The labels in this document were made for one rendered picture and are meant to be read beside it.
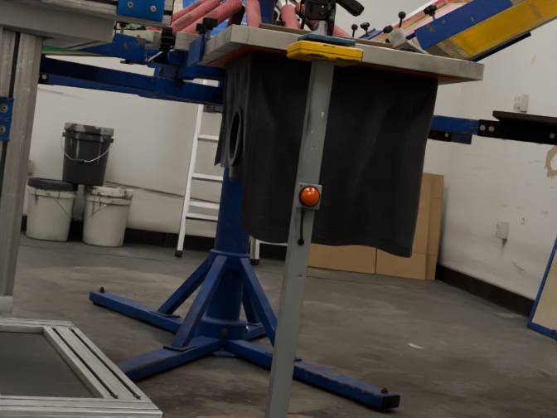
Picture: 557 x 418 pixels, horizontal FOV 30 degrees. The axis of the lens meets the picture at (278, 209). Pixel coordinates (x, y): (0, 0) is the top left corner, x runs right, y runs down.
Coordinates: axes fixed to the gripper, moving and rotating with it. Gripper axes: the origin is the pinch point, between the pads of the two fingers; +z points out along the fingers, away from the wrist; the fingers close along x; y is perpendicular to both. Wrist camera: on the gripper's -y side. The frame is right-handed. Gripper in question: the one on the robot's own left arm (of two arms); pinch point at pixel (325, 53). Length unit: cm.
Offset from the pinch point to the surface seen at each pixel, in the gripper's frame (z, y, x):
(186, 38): -3, 33, -40
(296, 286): 53, 16, 61
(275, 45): 3.0, 21.0, 41.8
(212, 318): 89, 9, -97
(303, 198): 34, 17, 65
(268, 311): 83, -8, -80
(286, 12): -19, -4, -81
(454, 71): 4.4, -20.4, 42.0
